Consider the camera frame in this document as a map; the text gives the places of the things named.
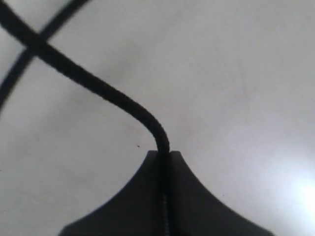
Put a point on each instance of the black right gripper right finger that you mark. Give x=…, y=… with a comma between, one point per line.
x=194, y=211

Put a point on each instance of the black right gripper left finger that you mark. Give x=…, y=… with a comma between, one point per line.
x=133, y=211

